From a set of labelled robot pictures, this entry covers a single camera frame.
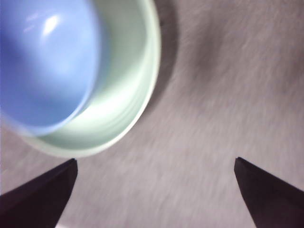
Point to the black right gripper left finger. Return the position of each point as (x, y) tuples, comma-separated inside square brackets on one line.
[(40, 199)]

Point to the blue bowl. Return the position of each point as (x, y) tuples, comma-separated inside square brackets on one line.
[(47, 71)]

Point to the green plate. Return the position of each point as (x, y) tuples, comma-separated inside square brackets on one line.
[(133, 95)]

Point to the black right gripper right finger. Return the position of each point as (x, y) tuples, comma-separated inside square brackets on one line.
[(270, 202)]

